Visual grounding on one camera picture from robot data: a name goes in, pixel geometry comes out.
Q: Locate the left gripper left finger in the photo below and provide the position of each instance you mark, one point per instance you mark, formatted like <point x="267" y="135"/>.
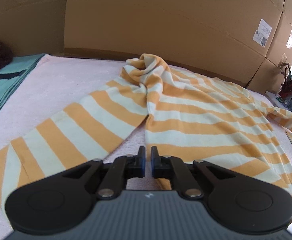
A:
<point x="119" y="172"/>

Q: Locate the pink terry towel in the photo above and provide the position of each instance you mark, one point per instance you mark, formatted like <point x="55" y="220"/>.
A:
<point x="55" y="83"/>

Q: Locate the red leafed potted plant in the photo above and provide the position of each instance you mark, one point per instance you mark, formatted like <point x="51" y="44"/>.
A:
<point x="286" y="87"/>

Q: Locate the orange white striped sweater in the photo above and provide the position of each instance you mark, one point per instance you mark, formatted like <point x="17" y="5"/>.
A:
<point x="187" y="115"/>

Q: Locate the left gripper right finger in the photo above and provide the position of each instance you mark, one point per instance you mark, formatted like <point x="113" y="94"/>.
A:
<point x="176" y="172"/>

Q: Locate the right cardboard box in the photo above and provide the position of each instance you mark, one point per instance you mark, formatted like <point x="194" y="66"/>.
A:
<point x="269" y="77"/>

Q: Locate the large centre cardboard box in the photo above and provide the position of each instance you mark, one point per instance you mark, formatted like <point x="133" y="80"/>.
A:
<point x="226" y="38"/>

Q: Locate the left cardboard box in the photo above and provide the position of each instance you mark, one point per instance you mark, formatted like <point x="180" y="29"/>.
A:
<point x="33" y="26"/>

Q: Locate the teal folded cloth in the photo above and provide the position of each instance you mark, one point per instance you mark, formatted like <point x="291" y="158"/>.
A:
<point x="12" y="75"/>

